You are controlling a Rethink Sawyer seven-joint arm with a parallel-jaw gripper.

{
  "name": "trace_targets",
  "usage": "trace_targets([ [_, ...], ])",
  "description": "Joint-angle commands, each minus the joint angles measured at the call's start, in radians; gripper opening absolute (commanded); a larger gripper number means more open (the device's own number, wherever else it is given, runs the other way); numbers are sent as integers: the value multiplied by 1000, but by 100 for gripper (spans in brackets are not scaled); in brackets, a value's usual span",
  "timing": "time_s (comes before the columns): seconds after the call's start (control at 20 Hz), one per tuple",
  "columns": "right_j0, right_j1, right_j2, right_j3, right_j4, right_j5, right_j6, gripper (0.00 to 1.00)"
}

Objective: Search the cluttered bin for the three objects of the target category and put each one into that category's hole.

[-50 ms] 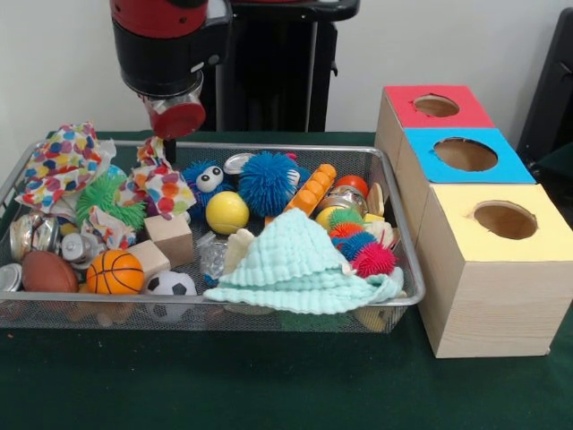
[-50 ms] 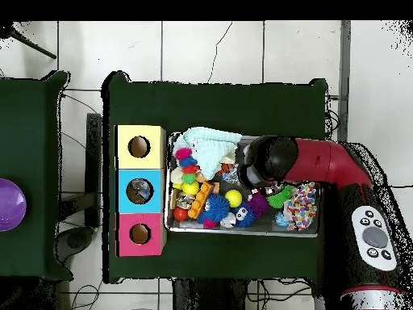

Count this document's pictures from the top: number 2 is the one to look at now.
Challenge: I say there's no yellow ball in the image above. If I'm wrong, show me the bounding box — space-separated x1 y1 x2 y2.
224 189 244 208
181 180 200 196

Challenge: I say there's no orange and purple toy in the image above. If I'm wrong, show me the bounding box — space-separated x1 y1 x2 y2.
187 181 215 220

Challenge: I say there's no blue spiky ball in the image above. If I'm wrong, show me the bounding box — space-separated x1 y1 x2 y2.
204 192 231 223
232 204 257 228

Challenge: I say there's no wooden box with three holes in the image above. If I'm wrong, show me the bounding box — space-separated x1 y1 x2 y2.
115 124 168 258

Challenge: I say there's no colourful patterned cloth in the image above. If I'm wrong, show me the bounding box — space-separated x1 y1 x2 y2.
283 182 319 232

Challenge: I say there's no purple spiky toy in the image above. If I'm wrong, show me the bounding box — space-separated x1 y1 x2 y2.
246 192 271 218

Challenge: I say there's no shallow mesh bin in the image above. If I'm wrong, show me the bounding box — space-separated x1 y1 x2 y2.
163 132 323 239

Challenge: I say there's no dark green side tablecloth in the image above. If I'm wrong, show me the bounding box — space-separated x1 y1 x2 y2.
0 69 73 279

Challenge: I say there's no light blue knitted cloth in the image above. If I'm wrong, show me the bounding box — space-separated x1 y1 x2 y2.
173 126 244 180

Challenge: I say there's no black tripod leg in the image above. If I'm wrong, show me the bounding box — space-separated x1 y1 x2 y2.
0 22 57 60

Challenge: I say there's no grey round foot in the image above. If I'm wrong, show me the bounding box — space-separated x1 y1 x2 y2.
56 225 95 263

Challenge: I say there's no purple bowl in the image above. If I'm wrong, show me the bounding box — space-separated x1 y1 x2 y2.
0 178 27 233

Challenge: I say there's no green spiky ball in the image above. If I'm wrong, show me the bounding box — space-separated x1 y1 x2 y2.
265 184 296 210

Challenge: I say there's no multicolour spiky caterpillar toy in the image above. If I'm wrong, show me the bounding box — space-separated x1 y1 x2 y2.
173 147 201 185

